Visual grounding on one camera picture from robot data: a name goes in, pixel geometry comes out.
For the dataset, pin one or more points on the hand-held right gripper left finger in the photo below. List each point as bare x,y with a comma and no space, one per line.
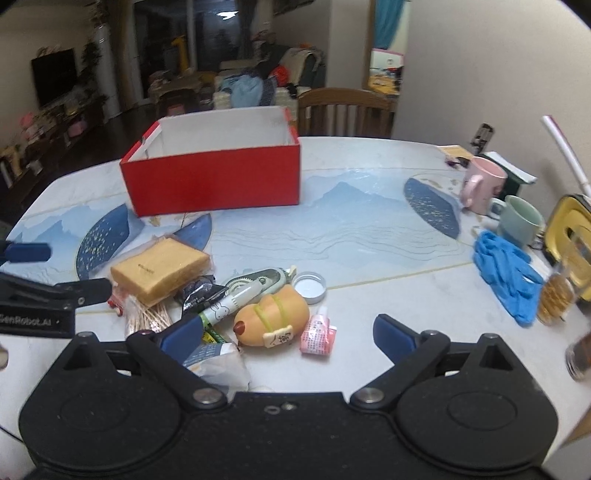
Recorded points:
182,334

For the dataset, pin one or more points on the blue cloth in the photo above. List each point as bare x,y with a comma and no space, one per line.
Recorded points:
503,267

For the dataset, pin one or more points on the glass jar amber contents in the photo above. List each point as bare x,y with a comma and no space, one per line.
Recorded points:
554,300

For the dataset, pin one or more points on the cotton swab pack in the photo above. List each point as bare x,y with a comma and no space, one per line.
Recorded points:
145,318

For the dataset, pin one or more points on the white jar lid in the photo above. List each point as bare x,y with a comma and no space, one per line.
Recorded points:
309,286

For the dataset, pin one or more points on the white standing air conditioner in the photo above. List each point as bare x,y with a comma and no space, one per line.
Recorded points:
108,69

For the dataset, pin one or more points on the pale green mug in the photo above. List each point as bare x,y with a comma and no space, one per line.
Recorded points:
517,221

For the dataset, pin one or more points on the sofa with cream cover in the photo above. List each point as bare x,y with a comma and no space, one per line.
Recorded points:
221,99

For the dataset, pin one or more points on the blue white tissue pack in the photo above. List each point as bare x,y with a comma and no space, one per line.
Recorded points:
221,364

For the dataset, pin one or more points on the wooden chair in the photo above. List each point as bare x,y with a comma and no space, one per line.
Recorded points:
346,99

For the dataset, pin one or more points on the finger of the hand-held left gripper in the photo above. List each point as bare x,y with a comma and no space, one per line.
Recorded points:
83,293
25,252

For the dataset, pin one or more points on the dark glass jar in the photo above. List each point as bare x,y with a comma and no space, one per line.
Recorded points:
579,357

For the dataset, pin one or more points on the tan notepad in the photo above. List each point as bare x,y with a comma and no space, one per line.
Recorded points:
455,151

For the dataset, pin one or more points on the red cardboard box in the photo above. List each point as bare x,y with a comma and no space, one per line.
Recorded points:
212,180

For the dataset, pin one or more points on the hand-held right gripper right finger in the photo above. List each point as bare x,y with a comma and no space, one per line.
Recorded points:
392,337

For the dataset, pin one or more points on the black snack packet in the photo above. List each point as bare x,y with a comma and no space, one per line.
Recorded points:
198,290

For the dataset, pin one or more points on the small purple packet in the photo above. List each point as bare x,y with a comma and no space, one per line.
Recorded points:
457,162

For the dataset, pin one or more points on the white rabbit print marker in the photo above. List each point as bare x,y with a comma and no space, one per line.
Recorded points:
226,304

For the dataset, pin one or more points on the pink and green box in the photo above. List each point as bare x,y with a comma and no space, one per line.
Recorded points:
485,184

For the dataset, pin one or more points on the black television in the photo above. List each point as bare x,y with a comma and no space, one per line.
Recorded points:
53,76

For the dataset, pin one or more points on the pink printed board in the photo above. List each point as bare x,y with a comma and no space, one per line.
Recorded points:
385,71

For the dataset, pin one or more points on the dark tv cabinet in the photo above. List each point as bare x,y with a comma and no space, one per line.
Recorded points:
46,131

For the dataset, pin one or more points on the wooden coffee table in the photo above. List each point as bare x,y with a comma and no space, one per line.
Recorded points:
180,87

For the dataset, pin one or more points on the dark green box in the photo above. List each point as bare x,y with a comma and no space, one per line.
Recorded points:
517,184

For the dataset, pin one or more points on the small red white packet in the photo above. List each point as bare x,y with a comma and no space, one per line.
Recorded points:
116,305

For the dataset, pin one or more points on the yellow black case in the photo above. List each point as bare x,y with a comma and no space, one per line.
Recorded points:
561,217

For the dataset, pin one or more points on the small pink packet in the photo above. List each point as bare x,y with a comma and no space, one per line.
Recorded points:
317,334

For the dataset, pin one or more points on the blue curtain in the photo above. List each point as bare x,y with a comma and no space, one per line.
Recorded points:
390,23

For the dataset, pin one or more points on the yellow snack packet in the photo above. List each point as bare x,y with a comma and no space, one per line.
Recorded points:
272,314

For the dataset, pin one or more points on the white plastic tube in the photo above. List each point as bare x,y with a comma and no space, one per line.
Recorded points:
565,150

